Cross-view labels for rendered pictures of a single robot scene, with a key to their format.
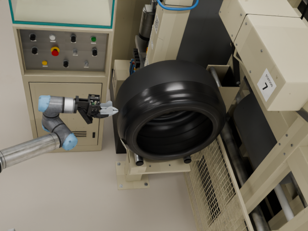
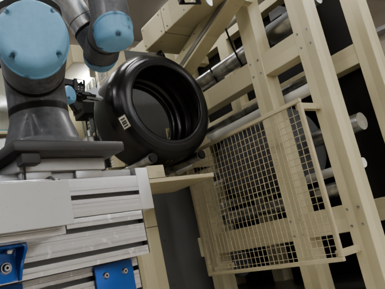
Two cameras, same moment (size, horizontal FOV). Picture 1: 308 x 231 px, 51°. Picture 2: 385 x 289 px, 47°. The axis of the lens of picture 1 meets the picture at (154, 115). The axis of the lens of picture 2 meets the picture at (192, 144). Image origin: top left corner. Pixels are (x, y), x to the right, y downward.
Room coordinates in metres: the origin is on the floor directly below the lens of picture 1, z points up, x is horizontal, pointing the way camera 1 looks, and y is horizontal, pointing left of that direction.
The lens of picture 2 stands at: (-0.95, 0.41, 0.49)
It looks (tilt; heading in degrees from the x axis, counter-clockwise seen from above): 12 degrees up; 343
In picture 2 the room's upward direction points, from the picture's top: 12 degrees counter-clockwise
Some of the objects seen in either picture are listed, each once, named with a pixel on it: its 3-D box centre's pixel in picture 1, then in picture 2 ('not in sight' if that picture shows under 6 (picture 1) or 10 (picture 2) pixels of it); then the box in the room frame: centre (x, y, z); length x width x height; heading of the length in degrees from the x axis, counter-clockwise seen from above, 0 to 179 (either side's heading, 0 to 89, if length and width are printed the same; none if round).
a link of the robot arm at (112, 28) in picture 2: not in sight; (109, 23); (-0.16, 0.28, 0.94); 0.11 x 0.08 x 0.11; 4
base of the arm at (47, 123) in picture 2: not in sight; (42, 133); (-0.05, 0.44, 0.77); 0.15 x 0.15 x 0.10
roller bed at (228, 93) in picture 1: (215, 93); (188, 147); (1.52, -0.34, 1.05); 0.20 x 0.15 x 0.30; 21
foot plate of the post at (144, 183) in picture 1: (132, 174); not in sight; (1.41, 0.05, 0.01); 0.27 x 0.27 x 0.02; 21
